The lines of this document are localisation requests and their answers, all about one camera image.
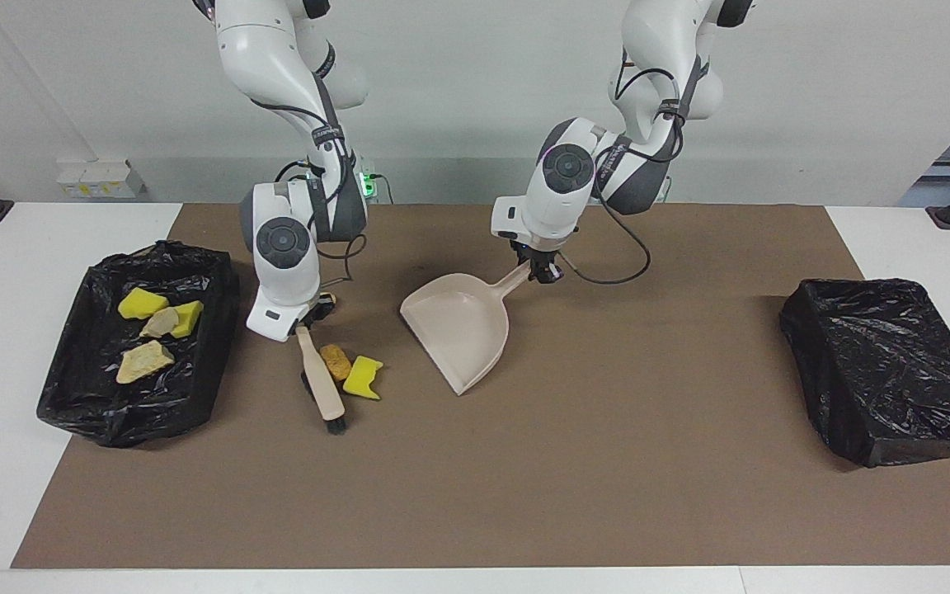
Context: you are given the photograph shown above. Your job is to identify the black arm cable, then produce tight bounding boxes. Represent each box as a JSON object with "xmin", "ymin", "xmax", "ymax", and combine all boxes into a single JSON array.
[
  {"xmin": 248, "ymin": 95, "xmax": 369, "ymax": 285},
  {"xmin": 557, "ymin": 49, "xmax": 686, "ymax": 286}
]

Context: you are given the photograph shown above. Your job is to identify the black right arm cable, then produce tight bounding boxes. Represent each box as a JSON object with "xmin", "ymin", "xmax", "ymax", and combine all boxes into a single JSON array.
[{"xmin": 248, "ymin": 95, "xmax": 369, "ymax": 285}]

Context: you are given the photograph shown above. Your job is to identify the brown table mat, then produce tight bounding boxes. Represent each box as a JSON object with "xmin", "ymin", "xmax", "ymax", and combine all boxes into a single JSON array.
[{"xmin": 11, "ymin": 204, "xmax": 950, "ymax": 570}]

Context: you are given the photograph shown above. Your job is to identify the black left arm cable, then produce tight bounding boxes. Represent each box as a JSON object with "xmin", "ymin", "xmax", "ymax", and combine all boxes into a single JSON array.
[{"xmin": 557, "ymin": 49, "xmax": 686, "ymax": 286}]

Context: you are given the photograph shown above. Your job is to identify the notched yellow sponge piece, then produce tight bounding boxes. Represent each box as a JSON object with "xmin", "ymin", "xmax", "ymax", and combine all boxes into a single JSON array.
[{"xmin": 342, "ymin": 355, "xmax": 384, "ymax": 401}]

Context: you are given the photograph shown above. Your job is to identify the rounded yellow sponge piece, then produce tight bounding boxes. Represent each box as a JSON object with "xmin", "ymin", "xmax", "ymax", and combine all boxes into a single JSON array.
[{"xmin": 168, "ymin": 300, "xmax": 205, "ymax": 338}]

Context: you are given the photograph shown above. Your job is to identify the white wall socket box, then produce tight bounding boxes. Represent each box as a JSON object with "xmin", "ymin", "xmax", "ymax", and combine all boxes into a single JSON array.
[{"xmin": 57, "ymin": 159, "xmax": 146, "ymax": 199}]

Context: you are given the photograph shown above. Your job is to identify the striped croissant piece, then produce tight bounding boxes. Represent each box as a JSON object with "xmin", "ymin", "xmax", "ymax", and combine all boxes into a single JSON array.
[
  {"xmin": 139, "ymin": 307, "xmax": 181, "ymax": 338},
  {"xmin": 116, "ymin": 341, "xmax": 176, "ymax": 385}
]

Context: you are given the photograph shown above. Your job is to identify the beige hand brush black bristles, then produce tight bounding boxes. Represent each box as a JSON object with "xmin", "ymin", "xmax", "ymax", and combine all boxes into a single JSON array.
[{"xmin": 295, "ymin": 324, "xmax": 348, "ymax": 436}]

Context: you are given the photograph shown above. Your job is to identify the beige plastic dustpan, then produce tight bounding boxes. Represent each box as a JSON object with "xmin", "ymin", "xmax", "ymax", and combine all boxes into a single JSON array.
[{"xmin": 399, "ymin": 262, "xmax": 532, "ymax": 396}]

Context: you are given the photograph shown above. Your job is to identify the brown bread roll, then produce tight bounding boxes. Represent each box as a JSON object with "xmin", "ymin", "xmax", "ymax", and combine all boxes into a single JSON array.
[{"xmin": 319, "ymin": 344, "xmax": 353, "ymax": 381}]

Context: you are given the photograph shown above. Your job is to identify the wedge yellow sponge piece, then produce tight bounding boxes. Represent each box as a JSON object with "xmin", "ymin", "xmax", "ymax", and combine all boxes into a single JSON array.
[{"xmin": 118, "ymin": 287, "xmax": 169, "ymax": 320}]

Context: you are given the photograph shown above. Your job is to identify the black bag lined bin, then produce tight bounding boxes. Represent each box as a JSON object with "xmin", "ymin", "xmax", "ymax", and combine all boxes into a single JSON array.
[
  {"xmin": 778, "ymin": 278, "xmax": 950, "ymax": 469},
  {"xmin": 36, "ymin": 240, "xmax": 242, "ymax": 449}
]

